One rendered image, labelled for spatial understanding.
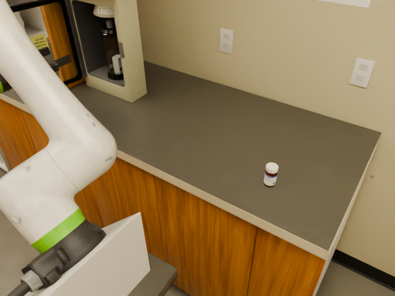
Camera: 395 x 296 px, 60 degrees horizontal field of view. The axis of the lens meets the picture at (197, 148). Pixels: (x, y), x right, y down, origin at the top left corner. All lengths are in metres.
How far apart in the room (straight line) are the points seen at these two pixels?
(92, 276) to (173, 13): 1.42
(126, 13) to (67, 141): 0.84
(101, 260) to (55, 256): 0.10
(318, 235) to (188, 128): 0.68
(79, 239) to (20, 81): 0.37
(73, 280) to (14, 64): 0.47
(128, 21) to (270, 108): 0.73
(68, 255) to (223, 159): 0.70
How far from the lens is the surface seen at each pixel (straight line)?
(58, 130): 0.82
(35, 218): 0.81
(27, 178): 0.81
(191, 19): 1.82
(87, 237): 0.82
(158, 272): 0.98
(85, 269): 0.76
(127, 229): 0.79
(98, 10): 1.62
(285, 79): 1.66
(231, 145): 1.36
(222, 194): 1.16
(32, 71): 0.85
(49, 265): 0.81
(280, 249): 1.21
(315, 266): 1.20
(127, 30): 1.55
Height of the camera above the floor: 1.77
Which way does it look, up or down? 38 degrees down
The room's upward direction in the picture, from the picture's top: 1 degrees counter-clockwise
